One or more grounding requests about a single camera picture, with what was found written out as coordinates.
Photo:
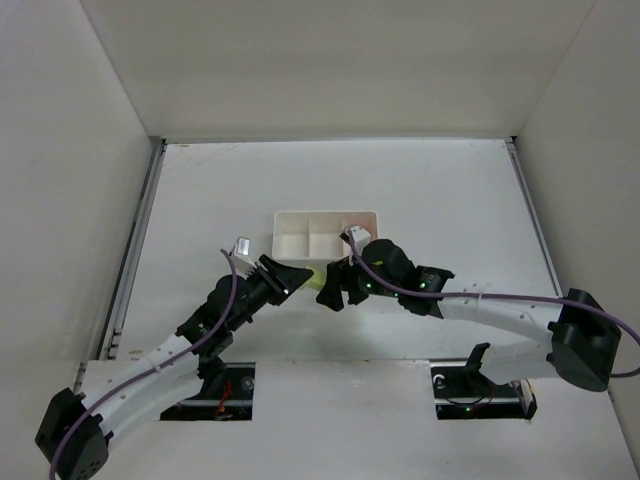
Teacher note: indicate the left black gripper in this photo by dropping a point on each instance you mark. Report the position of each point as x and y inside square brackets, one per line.
[272, 278]

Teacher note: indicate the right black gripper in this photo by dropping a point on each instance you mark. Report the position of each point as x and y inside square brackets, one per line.
[347, 279]

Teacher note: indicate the green lego brick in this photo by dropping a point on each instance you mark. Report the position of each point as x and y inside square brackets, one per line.
[316, 281]

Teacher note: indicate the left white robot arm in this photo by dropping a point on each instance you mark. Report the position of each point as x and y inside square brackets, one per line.
[79, 430]

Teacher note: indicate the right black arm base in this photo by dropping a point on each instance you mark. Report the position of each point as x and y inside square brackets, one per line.
[462, 393]

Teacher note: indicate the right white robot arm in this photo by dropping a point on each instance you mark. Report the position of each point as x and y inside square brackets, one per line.
[571, 337]

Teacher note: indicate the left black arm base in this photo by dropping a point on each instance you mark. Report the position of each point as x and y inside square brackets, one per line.
[230, 401]

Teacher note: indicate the white three-compartment container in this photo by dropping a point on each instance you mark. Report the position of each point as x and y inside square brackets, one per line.
[314, 236]

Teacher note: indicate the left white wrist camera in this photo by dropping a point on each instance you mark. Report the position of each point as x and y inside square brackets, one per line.
[239, 254]

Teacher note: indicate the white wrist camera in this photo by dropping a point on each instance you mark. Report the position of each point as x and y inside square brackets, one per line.
[356, 236]
[239, 254]

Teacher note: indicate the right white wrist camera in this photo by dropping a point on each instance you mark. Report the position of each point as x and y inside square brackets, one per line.
[356, 236]

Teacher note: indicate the left aluminium rail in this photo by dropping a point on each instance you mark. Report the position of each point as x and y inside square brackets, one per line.
[113, 325]

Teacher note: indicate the aluminium rail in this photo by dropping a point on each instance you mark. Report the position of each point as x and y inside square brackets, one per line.
[527, 269]
[113, 325]

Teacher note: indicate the right aluminium rail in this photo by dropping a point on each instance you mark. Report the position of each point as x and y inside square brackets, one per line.
[527, 269]

